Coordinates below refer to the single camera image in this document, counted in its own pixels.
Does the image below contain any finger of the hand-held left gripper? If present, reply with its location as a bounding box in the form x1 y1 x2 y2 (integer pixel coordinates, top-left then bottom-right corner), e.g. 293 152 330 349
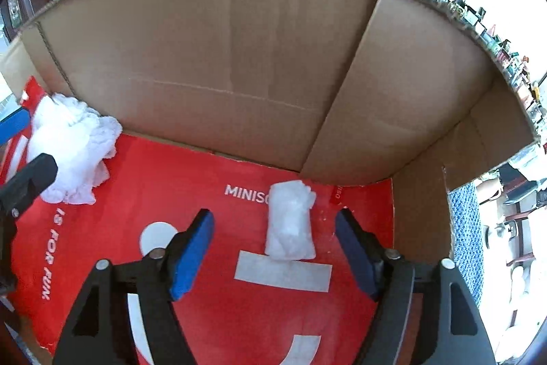
0 104 31 145
0 153 58 295

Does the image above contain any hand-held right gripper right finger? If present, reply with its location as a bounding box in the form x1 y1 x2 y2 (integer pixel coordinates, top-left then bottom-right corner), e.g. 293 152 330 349
334 209 498 365

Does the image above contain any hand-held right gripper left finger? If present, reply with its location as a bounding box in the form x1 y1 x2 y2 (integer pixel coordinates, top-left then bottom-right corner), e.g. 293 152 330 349
51 209 214 365

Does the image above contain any white mesh bath pouf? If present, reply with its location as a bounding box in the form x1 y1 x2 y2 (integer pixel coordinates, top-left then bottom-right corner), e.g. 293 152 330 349
28 93 123 205

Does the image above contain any white tissue wad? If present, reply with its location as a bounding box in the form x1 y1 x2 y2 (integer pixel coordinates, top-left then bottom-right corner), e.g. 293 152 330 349
265 179 318 262

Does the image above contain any cardboard box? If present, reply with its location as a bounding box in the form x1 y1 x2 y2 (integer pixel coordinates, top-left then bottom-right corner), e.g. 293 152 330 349
0 0 543 365

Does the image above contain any blue knitted blanket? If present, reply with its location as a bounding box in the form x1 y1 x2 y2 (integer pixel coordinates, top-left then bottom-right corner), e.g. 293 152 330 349
449 181 484 306

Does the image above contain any row of cosmetic bottles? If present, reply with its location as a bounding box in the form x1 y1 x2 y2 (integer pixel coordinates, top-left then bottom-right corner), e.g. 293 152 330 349
433 0 541 135

